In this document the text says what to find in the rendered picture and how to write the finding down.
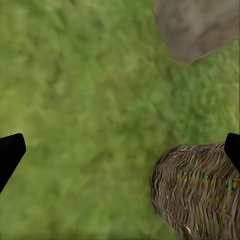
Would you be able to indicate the wicker basket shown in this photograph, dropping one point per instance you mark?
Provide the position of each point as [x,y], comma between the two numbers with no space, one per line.
[181,183]

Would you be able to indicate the tree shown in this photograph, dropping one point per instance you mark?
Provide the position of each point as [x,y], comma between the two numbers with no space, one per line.
[193,29]

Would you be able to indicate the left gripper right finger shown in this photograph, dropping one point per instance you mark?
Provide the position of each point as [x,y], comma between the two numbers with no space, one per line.
[232,149]

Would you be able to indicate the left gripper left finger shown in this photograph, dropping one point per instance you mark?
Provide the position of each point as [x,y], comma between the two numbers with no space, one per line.
[12,150]

